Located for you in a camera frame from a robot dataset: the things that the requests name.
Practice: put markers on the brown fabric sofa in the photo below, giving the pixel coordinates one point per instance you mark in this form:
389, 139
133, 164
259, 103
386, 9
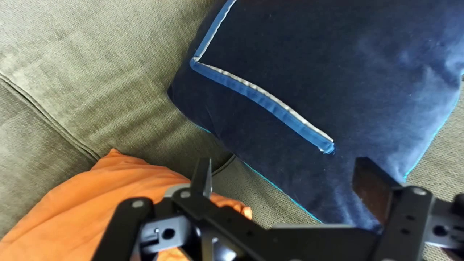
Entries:
73, 58

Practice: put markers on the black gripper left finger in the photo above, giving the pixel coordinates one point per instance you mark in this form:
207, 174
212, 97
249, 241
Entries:
204, 212

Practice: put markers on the orange pillow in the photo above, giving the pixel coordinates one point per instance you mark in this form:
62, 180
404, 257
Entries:
73, 207

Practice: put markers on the dark pillow with light piping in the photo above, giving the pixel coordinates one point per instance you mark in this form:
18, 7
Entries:
339, 72

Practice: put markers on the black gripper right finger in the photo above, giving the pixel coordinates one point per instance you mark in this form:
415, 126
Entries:
404, 217

